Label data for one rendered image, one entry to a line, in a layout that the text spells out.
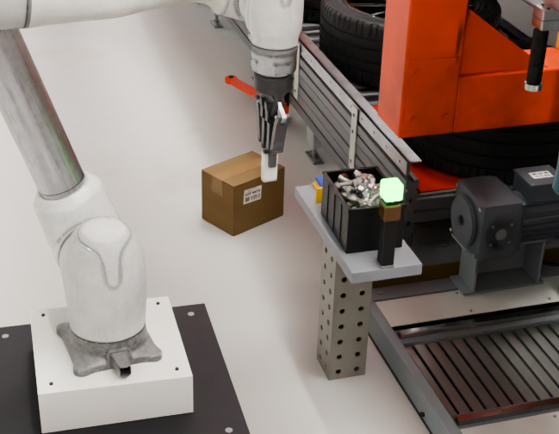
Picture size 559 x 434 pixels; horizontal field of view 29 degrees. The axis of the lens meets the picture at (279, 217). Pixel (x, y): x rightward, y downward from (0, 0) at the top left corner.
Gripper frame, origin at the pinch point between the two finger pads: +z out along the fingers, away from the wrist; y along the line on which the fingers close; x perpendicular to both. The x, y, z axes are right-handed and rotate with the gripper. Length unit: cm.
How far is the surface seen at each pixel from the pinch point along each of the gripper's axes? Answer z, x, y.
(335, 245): 28.2, 21.6, -9.5
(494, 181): 31, 80, -32
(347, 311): 52, 30, -16
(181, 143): 71, 36, -166
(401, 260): 28.0, 33.0, 1.7
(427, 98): 9, 62, -42
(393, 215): 14.5, 28.1, 4.0
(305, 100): 50, 75, -144
